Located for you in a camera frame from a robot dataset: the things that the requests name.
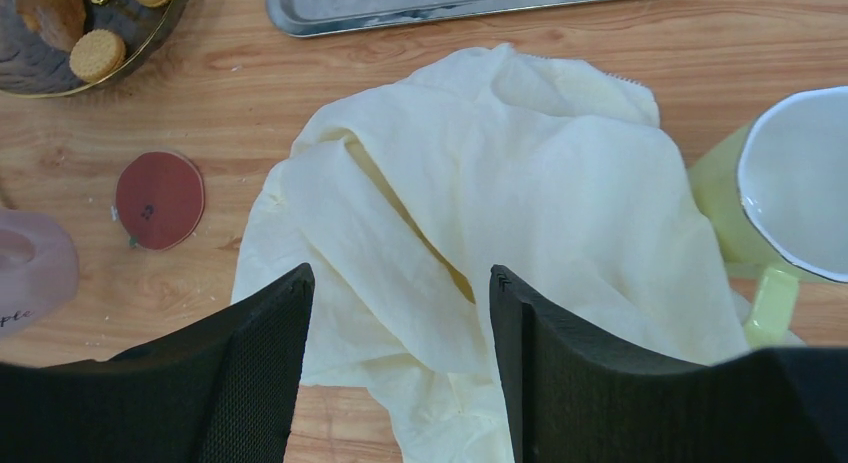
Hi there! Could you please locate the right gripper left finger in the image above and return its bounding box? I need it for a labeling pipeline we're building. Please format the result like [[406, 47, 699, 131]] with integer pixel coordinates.
[[1, 263, 315, 462]]

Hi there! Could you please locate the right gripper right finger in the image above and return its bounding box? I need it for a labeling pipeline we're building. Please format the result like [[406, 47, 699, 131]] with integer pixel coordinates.
[[489, 265, 847, 462]]

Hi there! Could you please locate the pink mug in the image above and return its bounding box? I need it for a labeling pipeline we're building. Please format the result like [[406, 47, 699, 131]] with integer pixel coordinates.
[[1, 208, 79, 337]]

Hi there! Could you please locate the green mug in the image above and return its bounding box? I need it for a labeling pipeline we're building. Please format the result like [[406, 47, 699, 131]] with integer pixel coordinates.
[[688, 86, 847, 348]]

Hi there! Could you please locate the orange macaron top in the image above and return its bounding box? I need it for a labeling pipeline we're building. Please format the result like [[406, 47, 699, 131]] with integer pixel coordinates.
[[69, 29, 126, 83]]

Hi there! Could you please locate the metal baking tray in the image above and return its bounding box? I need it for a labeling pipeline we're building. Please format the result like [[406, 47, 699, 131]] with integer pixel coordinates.
[[266, 0, 614, 38]]

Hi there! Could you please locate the three-tier glass cake stand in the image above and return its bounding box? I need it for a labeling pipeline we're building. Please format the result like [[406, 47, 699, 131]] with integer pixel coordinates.
[[1, 0, 188, 98]]

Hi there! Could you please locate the brown croissant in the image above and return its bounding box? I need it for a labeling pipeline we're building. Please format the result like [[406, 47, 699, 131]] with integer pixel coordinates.
[[14, 0, 87, 53]]

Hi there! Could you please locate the red round coaster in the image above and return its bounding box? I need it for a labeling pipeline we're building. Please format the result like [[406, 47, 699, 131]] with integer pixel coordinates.
[[114, 151, 205, 251]]

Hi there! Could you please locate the cream cloth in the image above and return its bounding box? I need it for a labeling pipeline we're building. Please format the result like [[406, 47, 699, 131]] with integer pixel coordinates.
[[232, 44, 749, 462]]

